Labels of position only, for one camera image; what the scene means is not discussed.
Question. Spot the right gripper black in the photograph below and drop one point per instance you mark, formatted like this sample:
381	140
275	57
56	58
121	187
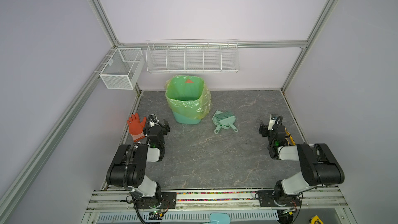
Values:
264	130

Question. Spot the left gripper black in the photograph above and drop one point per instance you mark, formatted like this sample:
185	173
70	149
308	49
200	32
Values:
167	127

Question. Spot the mint green dustpan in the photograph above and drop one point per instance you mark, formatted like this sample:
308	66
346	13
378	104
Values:
215	122

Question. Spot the mint green hand brush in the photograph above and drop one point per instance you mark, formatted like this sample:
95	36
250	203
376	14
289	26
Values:
225	119

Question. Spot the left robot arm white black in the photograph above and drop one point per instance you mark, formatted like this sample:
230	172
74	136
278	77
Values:
128	167

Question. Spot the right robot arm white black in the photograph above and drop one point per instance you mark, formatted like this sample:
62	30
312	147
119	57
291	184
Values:
318	165

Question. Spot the yellow black pliers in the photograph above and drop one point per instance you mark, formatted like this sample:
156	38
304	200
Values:
289	138

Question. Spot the green trash bin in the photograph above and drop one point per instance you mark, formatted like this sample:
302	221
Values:
186	102

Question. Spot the red rubber glove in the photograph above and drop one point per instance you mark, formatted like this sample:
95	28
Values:
136	127

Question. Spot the yellow-green plastic bin liner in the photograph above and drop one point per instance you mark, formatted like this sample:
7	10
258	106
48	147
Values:
189	98

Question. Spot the white mesh box basket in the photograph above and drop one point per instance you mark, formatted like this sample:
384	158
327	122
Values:
123	69

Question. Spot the yellow black tape measure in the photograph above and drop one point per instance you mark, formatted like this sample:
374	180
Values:
315	220

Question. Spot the light blue object front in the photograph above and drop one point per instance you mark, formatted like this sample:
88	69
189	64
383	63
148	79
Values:
219	218

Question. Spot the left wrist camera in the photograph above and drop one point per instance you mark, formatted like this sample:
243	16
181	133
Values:
152	120

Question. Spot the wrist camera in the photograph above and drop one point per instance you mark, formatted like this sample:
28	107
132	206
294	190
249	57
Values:
152	120
273	118

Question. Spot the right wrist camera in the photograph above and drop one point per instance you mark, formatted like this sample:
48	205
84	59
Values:
273	118

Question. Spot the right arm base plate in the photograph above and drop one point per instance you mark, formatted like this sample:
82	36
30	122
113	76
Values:
267	198

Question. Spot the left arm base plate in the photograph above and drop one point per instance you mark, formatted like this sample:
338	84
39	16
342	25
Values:
164	200

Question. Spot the white wire shelf basket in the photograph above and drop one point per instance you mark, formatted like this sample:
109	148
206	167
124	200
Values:
193	56

